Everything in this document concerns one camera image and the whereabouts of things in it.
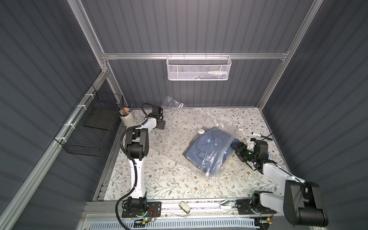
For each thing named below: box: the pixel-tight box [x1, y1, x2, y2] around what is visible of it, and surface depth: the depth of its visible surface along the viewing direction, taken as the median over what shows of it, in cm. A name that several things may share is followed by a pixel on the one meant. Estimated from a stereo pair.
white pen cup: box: [118, 107, 135, 127], surface depth 107 cm
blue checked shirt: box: [182, 126, 241, 174], surface depth 91 cm
